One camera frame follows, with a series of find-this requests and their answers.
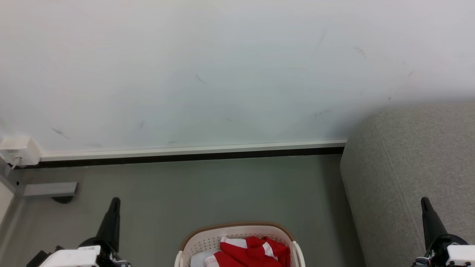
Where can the white and black baseboard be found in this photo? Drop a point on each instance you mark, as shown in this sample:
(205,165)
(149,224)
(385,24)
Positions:
(193,152)

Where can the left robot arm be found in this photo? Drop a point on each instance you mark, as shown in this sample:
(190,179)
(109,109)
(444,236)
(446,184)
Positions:
(37,259)

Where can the grey partition frame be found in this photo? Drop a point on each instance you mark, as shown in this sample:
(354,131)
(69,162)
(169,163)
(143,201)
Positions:
(9,174)

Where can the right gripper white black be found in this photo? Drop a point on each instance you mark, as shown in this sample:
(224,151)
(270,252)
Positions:
(458,256)

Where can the grey metal partition foot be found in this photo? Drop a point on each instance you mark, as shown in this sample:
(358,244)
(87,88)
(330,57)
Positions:
(50,189)

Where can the grey fabric sofa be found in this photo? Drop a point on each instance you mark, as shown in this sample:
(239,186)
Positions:
(408,155)

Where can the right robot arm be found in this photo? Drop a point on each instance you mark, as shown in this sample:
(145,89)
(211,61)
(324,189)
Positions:
(419,262)

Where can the black caster wheel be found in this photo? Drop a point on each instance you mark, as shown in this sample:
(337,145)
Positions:
(63,199)

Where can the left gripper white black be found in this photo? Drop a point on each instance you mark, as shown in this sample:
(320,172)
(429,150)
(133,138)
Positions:
(70,257)

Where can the white wall outlet box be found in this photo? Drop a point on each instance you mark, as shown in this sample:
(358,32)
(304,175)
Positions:
(20,146)

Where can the red and white garment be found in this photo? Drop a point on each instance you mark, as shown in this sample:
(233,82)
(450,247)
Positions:
(252,254)

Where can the white perforated laundry basket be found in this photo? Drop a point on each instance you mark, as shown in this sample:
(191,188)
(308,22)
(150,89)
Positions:
(207,243)

